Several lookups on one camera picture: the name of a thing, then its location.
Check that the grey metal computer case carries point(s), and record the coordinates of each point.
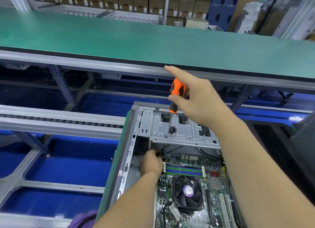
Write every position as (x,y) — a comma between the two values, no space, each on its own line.
(140,132)

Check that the person's right hand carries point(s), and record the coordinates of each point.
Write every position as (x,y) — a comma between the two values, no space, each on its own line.
(202,102)

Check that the green motherboard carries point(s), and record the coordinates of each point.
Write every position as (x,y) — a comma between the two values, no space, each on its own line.
(216,191)

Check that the black CPU cooler fan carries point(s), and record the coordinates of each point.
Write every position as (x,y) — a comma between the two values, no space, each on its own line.
(188,191)

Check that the person's left hand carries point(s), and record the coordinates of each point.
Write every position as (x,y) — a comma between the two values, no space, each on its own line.
(151,162)

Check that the person's left forearm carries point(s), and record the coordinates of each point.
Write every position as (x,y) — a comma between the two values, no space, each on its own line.
(125,203)

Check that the green conveyor belt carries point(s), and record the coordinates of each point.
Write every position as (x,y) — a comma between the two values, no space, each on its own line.
(98,36)

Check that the grey flat metal rail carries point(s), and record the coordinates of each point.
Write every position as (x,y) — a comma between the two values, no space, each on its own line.
(54,121)

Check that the person's right forearm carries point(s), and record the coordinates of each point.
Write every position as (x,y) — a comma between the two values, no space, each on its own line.
(266,181)

